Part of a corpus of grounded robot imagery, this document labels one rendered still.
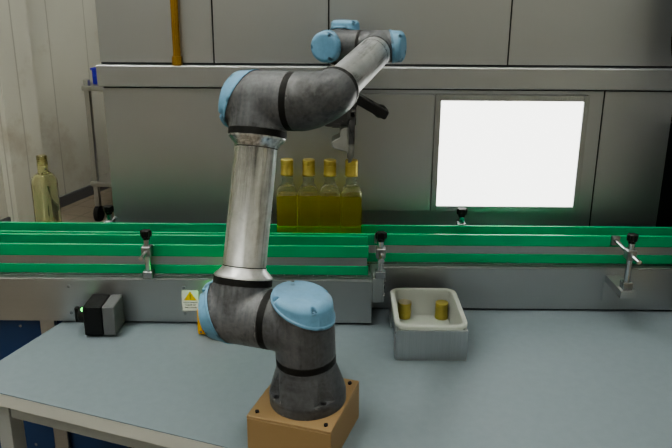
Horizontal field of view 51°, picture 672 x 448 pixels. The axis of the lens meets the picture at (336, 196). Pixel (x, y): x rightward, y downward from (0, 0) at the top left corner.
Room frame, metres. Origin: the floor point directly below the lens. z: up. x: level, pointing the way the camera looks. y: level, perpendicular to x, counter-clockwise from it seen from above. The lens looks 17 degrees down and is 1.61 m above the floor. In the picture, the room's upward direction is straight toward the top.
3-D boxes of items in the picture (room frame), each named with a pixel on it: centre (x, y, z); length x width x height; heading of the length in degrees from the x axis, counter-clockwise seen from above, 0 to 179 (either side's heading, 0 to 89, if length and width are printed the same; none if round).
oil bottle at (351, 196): (1.84, -0.04, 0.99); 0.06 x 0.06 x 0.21; 1
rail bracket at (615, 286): (1.72, -0.76, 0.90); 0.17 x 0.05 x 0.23; 0
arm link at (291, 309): (1.22, 0.07, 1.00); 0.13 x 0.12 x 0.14; 70
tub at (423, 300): (1.62, -0.23, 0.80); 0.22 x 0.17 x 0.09; 0
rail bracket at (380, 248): (1.72, -0.12, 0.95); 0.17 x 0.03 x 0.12; 0
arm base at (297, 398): (1.22, 0.05, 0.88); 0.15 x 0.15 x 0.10
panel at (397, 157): (1.98, -0.26, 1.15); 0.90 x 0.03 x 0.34; 90
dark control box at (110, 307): (1.65, 0.60, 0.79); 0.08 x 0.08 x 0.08; 0
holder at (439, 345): (1.65, -0.23, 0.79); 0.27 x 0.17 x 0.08; 0
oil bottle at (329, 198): (1.84, 0.02, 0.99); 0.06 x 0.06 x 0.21; 0
